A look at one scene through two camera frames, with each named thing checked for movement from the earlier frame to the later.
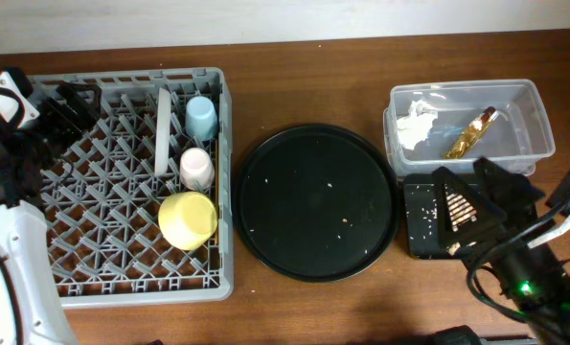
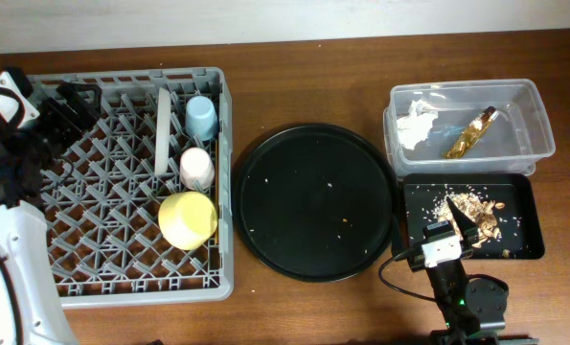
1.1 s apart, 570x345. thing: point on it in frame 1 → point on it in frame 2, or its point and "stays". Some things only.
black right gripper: x=497 y=217 → x=450 y=235
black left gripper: x=51 y=117 stays
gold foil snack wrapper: x=471 y=133 stays
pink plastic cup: x=196 y=170 stays
